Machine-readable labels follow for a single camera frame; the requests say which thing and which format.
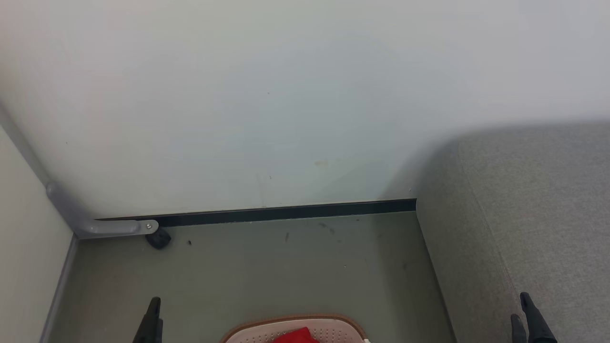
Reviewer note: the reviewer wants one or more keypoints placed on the pink perforated laundry basket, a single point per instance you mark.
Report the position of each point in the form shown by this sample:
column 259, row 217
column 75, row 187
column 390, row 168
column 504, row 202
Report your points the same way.
column 257, row 333

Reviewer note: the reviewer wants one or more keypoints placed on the grey metal partition foot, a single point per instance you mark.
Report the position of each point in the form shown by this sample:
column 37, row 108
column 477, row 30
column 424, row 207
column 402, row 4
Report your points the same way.
column 95, row 226

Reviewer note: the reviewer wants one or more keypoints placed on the red and white garment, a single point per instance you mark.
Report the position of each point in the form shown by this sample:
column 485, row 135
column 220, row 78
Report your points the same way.
column 295, row 337

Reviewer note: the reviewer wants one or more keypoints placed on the grey fabric sofa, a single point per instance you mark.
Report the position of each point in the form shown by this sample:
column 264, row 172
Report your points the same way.
column 524, row 214

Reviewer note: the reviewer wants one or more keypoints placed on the black caster wheel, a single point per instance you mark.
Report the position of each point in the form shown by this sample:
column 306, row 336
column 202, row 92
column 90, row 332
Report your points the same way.
column 158, row 238

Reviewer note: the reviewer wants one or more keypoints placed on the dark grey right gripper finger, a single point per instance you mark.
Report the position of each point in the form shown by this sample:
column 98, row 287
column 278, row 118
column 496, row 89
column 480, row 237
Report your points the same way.
column 536, row 324
column 519, row 331

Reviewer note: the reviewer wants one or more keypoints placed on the black baseboard strip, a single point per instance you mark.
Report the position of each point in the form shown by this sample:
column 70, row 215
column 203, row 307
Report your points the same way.
column 286, row 213

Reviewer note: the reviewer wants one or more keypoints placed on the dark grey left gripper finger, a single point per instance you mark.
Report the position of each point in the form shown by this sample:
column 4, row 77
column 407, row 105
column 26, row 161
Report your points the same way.
column 156, row 314
column 144, row 331

